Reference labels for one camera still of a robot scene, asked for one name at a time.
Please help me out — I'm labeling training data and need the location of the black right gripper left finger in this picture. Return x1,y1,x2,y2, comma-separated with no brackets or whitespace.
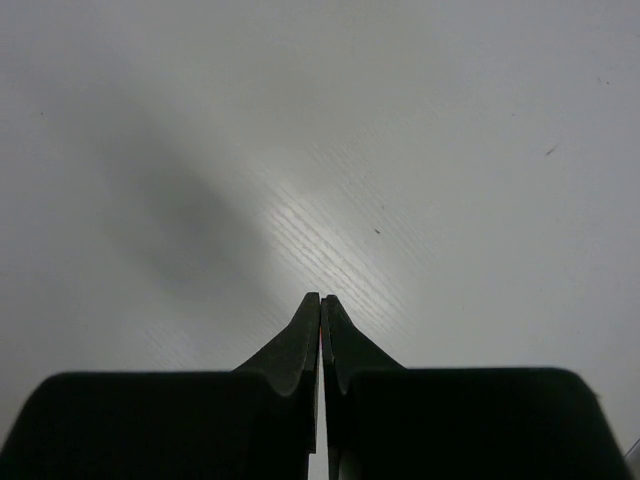
1,293,320,479

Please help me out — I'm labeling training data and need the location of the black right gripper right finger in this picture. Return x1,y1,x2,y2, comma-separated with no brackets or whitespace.
321,296,631,479

